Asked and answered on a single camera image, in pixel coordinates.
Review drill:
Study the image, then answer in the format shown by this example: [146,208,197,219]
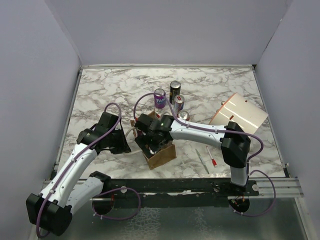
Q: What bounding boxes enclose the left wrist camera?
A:
[95,112,119,133]

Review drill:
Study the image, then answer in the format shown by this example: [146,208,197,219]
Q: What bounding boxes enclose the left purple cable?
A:
[36,102,142,238]

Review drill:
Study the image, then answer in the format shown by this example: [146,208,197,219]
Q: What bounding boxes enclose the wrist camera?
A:
[95,112,119,133]
[134,113,155,133]

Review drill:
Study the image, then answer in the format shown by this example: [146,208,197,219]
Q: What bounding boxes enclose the white cylindrical container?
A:
[209,93,268,134]

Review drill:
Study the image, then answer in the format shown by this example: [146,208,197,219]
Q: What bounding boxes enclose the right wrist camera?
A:
[134,113,155,133]

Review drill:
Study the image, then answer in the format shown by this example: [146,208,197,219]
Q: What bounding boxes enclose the brown canvas bag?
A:
[130,110,177,170]

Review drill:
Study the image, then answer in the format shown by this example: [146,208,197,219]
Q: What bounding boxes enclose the black beverage can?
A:
[169,80,181,104]

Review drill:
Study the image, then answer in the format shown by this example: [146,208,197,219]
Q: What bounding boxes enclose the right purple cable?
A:
[133,92,278,217]

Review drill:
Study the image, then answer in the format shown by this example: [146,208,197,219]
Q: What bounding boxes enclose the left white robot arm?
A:
[26,122,131,239]

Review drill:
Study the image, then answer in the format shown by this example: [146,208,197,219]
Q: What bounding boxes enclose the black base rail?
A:
[101,178,259,209]

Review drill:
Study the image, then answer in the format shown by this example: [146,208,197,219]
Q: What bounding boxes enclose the silver red beverage can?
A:
[173,94,185,115]

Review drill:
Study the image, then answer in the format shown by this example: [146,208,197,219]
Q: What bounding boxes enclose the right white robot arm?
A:
[134,114,251,196]

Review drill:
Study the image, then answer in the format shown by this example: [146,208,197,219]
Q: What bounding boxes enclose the red white marker pen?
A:
[206,146,218,167]

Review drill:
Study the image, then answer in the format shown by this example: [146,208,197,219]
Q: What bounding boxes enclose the purple cable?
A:
[133,92,278,217]
[36,102,142,238]

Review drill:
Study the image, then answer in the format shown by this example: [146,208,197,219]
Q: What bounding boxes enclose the purple soda can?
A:
[154,88,166,109]

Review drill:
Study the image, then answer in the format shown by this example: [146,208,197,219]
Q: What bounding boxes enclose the red cola can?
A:
[177,110,190,121]

